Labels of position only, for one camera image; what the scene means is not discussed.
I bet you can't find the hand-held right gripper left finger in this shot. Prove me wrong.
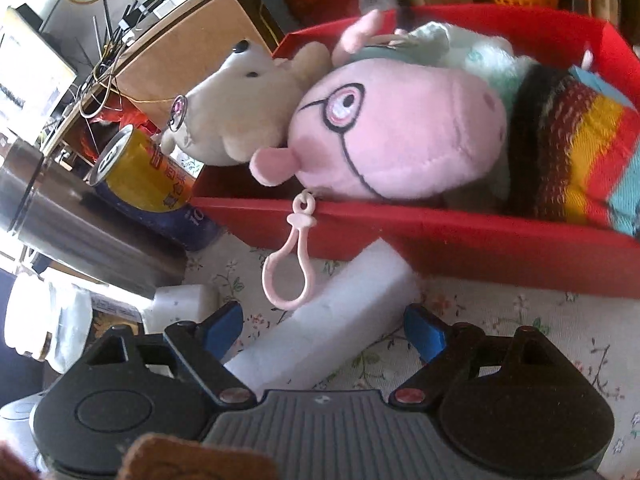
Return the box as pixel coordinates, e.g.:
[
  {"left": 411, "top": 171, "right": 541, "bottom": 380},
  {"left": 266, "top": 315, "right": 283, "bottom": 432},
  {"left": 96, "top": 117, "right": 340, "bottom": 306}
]
[{"left": 82, "top": 301, "right": 257, "bottom": 408}]

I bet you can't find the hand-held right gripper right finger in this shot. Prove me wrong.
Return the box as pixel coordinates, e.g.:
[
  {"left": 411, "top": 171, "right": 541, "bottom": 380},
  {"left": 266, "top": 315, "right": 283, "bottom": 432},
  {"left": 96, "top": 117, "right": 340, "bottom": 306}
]
[{"left": 389, "top": 304, "right": 566, "bottom": 408}]

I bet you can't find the red cardboard box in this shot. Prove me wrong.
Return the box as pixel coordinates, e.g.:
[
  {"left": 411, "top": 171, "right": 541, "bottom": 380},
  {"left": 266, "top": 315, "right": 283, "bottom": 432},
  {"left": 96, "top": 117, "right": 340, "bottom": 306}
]
[{"left": 190, "top": 2, "right": 640, "bottom": 296}]

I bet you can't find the long white foam block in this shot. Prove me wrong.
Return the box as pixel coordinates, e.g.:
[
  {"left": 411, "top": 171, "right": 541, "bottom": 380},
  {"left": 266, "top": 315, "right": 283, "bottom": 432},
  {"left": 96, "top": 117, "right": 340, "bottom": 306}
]
[{"left": 225, "top": 238, "right": 421, "bottom": 393}]

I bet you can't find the pink pig plush toy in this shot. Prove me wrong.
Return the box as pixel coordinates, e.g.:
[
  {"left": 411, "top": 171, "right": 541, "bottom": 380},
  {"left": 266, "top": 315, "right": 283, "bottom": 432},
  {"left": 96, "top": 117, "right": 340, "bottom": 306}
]
[{"left": 249, "top": 9, "right": 508, "bottom": 311}]

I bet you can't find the cream plush toy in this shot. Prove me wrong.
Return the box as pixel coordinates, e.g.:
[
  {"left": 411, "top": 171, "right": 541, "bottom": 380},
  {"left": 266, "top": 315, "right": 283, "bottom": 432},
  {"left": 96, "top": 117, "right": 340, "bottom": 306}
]
[{"left": 160, "top": 40, "right": 333, "bottom": 167}]

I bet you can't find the striped knit sock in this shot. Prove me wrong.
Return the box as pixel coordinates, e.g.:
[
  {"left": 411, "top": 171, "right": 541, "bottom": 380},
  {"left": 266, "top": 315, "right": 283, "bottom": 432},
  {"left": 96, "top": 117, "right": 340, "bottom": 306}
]
[{"left": 505, "top": 62, "right": 640, "bottom": 238}]

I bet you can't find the mint green white towel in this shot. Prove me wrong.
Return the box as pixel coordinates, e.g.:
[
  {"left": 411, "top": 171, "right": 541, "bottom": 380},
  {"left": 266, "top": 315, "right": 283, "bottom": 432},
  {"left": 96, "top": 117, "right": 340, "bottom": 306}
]
[{"left": 395, "top": 20, "right": 538, "bottom": 111}]

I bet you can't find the floral tablecloth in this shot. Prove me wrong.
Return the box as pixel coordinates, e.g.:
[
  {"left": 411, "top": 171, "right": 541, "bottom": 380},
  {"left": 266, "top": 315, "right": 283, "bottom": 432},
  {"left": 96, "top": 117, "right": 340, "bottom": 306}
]
[{"left": 185, "top": 230, "right": 640, "bottom": 480}]

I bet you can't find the brown fuzzy cloth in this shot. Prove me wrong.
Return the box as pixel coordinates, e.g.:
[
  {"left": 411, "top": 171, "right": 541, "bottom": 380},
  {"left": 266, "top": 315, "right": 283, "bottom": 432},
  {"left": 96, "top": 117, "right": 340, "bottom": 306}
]
[{"left": 117, "top": 435, "right": 278, "bottom": 480}]

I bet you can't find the yellow and blue drink can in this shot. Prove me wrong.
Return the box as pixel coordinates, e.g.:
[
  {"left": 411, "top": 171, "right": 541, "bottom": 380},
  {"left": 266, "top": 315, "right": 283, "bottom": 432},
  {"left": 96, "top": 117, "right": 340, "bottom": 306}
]
[{"left": 89, "top": 125, "right": 221, "bottom": 253}]

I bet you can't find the stainless steel thermos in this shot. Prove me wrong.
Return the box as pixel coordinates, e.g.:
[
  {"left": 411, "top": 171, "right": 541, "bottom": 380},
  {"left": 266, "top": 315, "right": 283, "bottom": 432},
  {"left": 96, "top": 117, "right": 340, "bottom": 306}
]
[{"left": 0, "top": 137, "right": 188, "bottom": 301}]

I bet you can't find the glass jar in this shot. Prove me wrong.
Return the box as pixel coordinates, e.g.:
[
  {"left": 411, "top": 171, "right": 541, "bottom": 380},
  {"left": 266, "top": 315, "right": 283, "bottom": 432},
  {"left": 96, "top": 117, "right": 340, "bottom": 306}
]
[{"left": 5, "top": 270, "right": 146, "bottom": 376}]

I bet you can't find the red bag under stand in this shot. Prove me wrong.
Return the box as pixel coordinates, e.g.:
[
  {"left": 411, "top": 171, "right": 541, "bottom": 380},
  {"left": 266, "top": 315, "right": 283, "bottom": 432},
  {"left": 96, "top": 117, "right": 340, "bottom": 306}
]
[{"left": 75, "top": 110, "right": 151, "bottom": 161}]

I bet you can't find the wooden television stand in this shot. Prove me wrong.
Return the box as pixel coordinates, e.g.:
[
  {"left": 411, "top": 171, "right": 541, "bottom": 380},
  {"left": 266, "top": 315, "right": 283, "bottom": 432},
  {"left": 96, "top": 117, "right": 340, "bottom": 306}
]
[{"left": 40, "top": 0, "right": 286, "bottom": 161}]

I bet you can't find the flat screen television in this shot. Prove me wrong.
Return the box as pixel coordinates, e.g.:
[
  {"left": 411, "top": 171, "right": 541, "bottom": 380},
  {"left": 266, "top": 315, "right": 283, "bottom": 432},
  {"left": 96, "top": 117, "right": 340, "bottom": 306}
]
[{"left": 0, "top": 5, "right": 78, "bottom": 133}]

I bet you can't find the black router with antennas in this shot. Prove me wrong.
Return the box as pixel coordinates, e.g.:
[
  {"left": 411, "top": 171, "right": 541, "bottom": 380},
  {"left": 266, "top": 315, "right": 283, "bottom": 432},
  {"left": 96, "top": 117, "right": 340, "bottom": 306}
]
[{"left": 90, "top": 0, "right": 166, "bottom": 61}]

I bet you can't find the yellow cable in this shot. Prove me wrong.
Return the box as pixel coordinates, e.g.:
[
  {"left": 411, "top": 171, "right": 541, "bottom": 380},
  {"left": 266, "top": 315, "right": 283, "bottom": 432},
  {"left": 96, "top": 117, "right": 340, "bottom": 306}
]
[{"left": 30, "top": 0, "right": 281, "bottom": 108}]

